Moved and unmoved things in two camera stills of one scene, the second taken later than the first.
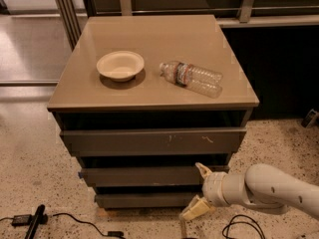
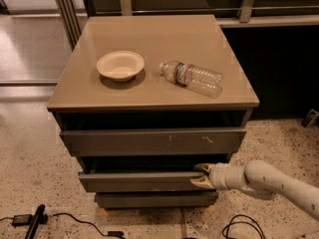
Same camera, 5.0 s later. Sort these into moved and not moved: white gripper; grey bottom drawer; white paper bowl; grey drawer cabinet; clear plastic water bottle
Moved: white gripper
Not moved: white paper bowl; grey drawer cabinet; clear plastic water bottle; grey bottom drawer
